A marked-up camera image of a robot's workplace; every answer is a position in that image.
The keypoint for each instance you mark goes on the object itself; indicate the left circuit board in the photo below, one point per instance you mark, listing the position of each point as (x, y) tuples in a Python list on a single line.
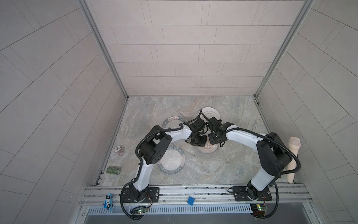
[(139, 210)]

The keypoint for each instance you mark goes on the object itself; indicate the pink patterned small object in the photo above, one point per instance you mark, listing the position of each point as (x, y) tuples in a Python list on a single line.
[(119, 150)]

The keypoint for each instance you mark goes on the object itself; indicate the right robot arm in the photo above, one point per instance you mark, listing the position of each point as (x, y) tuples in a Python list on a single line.
[(275, 158)]

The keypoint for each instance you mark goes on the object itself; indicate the orange sunburst dinner plate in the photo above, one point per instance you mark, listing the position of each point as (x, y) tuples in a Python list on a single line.
[(208, 148)]

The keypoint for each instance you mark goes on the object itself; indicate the right circuit board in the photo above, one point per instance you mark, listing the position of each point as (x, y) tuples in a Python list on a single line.
[(259, 209)]

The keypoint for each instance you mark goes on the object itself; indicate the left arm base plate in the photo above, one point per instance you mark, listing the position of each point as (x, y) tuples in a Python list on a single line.
[(132, 195)]

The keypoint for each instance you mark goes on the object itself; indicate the white plate concentric rings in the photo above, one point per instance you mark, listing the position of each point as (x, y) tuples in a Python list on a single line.
[(210, 112)]

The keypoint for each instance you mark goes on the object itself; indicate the green rimmed plate near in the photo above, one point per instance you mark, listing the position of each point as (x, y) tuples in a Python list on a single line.
[(173, 161)]

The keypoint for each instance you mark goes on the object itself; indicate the circuit board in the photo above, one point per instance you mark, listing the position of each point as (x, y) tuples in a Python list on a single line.
[(139, 210), (259, 209)]

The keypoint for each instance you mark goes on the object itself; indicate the green rimmed plate far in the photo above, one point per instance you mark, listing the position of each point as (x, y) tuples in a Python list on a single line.
[(173, 122)]

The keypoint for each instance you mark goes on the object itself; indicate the bubble wrap sheet near plate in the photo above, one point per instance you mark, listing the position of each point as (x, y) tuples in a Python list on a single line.
[(184, 177)]

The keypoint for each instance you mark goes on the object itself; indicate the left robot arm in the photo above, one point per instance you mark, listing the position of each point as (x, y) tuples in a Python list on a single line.
[(152, 148)]

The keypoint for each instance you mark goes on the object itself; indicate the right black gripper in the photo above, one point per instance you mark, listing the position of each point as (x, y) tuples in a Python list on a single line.
[(212, 142)]

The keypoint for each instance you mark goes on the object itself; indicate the green patterned roll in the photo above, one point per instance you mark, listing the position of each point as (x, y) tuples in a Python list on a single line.
[(113, 170)]

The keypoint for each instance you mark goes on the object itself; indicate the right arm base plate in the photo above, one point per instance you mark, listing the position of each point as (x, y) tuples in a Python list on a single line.
[(244, 193)]

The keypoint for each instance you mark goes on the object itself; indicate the blue square tag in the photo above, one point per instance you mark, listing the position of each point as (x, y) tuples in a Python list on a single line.
[(191, 201)]

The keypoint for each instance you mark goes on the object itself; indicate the green rimmed plate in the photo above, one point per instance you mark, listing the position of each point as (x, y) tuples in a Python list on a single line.
[(173, 161), (173, 122)]

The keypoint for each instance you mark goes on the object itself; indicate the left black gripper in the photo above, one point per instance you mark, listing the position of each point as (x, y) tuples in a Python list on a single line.
[(202, 143)]

